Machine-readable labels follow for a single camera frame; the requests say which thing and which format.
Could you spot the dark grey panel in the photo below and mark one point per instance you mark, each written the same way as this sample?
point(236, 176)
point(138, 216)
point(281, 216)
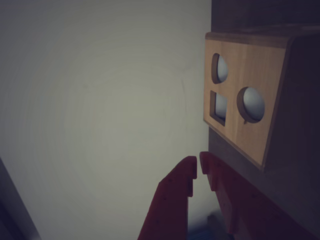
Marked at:
point(12, 212)

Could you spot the wooden shape sorter box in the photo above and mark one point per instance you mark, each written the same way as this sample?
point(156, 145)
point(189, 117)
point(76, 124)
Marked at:
point(252, 70)

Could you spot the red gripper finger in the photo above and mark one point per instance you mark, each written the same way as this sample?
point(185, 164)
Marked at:
point(170, 210)
point(250, 215)

